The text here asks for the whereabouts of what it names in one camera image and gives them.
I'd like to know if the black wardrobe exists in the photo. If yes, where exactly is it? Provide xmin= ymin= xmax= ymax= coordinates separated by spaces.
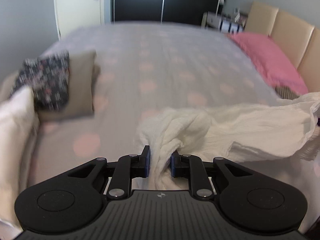
xmin=111 ymin=0 xmax=225 ymax=25

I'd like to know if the white door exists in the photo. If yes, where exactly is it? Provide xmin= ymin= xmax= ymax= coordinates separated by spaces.
xmin=54 ymin=0 xmax=105 ymax=39

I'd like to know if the white crinkled cotton garment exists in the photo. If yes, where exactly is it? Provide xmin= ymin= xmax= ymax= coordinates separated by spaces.
xmin=136 ymin=93 xmax=319 ymax=190

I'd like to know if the striped beige garment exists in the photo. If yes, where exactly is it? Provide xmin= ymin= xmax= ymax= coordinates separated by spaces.
xmin=274 ymin=86 xmax=299 ymax=100

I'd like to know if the folded beige fleece garment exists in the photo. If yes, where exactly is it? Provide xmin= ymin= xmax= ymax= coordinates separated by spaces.
xmin=0 ymin=49 xmax=101 ymax=123

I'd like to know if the folded black floral garment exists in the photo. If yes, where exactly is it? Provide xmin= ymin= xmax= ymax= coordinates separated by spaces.
xmin=10 ymin=50 xmax=69 ymax=111

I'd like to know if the cluttered bedside table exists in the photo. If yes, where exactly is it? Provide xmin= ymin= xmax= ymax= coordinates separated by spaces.
xmin=201 ymin=11 xmax=248 ymax=34

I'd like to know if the pink pillow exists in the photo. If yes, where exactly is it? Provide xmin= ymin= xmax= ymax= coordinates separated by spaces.
xmin=227 ymin=32 xmax=309 ymax=95

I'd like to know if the beige padded headboard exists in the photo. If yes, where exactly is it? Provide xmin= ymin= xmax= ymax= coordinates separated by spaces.
xmin=245 ymin=1 xmax=320 ymax=92

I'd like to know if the folded white crinkled garment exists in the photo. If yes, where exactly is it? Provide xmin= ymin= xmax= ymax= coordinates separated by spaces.
xmin=1 ymin=86 xmax=36 ymax=227

